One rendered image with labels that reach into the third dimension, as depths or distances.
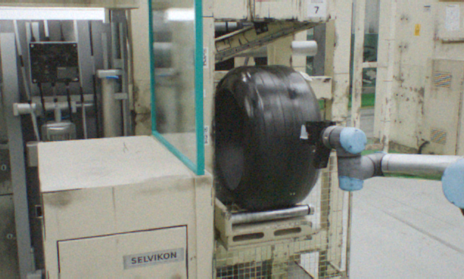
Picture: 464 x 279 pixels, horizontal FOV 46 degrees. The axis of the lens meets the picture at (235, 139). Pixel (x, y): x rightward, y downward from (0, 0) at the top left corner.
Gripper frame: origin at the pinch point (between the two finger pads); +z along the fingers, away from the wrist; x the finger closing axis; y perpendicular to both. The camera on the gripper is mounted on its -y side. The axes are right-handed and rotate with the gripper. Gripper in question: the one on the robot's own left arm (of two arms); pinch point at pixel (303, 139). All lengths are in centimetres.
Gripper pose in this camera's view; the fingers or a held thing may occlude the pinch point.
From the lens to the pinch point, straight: 198.7
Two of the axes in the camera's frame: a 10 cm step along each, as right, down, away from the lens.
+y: -0.4, -9.9, -0.9
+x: -9.4, 0.7, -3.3
